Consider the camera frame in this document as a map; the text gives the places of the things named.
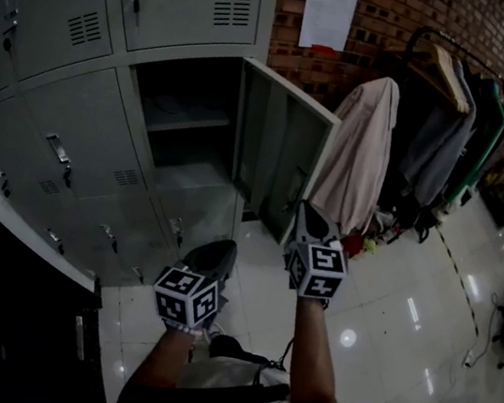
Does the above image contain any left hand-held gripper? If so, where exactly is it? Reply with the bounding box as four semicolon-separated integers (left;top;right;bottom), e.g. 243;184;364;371
146;228;241;336

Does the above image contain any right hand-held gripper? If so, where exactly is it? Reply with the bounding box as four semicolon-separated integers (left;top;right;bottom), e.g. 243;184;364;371
277;198;359;304

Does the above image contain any grey locker door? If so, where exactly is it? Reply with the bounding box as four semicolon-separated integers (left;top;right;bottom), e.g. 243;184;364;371
215;55;350;254

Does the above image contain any person's left forearm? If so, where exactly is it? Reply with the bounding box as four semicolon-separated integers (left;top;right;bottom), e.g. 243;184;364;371
112;316;210;403

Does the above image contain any person's right forearm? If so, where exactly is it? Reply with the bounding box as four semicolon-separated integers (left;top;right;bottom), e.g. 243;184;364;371
279;292;355;403

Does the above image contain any grey metal locker cabinet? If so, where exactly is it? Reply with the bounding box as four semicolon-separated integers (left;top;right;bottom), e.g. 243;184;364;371
0;0;279;308

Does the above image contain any pile of items on floor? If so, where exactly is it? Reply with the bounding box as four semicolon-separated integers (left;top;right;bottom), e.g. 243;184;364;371
341;200;407;268

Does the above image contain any beige hanging garment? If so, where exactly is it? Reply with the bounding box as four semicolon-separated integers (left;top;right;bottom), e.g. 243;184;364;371
304;67;405;242

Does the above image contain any black hanging garment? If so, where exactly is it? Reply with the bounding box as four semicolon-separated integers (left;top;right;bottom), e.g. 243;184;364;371
375;60;446;218

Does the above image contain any grey hanging garment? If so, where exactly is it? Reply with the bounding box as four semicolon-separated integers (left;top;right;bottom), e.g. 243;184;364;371
396;65;485;207

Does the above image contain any black cabinet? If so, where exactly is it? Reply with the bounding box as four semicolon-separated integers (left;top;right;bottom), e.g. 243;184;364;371
0;182;140;403

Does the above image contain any green hanging garment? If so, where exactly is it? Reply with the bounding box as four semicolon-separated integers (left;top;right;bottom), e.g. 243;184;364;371
441;72;504;211

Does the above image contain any wooden clothes hanger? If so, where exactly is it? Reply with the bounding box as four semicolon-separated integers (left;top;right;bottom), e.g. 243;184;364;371
419;43;481;115

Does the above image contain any white paper notice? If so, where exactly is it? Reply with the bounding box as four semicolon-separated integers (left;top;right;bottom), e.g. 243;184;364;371
297;0;360;55

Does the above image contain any black clothes rack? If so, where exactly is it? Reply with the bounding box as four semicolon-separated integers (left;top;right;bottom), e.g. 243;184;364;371
378;22;504;233

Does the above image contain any white beaded bracelet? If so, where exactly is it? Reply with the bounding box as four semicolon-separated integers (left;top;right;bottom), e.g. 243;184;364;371
159;318;208;338

